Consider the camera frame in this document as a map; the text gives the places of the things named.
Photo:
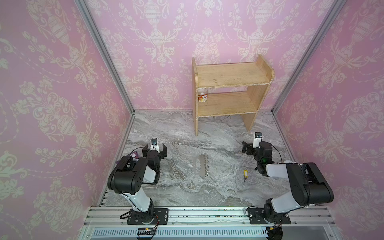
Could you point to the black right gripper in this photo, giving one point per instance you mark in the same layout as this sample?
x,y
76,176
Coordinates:
x,y
247,146

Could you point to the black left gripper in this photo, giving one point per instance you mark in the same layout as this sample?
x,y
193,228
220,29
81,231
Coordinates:
x,y
163,150

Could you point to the key with yellow tag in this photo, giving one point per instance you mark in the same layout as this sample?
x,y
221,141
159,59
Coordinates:
x,y
246,175

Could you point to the silver metal keyring bottle opener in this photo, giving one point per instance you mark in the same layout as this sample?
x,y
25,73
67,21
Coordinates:
x,y
200,166

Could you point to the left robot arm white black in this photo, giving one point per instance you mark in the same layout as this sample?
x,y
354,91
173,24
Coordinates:
x,y
127,178

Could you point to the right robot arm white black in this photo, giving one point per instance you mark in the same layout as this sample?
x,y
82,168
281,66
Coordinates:
x,y
308,186

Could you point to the purple Fox's candy bag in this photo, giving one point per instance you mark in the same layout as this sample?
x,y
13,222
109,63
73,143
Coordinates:
x,y
131,155

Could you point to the wooden two-tier shelf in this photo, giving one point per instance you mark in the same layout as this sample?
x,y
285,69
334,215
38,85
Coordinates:
x,y
256,77

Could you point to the small jar red label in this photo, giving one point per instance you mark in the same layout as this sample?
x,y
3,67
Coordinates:
x,y
202,95

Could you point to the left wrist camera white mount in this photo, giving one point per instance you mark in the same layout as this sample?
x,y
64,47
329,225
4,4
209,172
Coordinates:
x,y
154,145

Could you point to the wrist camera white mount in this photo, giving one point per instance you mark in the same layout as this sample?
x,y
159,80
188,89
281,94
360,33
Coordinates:
x,y
258,137
154,145

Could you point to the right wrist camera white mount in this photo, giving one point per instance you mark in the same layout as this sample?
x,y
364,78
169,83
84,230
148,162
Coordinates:
x,y
258,137

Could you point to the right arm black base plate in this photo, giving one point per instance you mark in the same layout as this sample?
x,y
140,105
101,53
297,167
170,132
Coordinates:
x,y
258,216

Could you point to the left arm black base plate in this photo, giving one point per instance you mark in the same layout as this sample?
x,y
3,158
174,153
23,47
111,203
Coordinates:
x,y
157,216

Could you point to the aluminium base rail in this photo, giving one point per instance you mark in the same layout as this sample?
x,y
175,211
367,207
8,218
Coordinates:
x,y
209,223

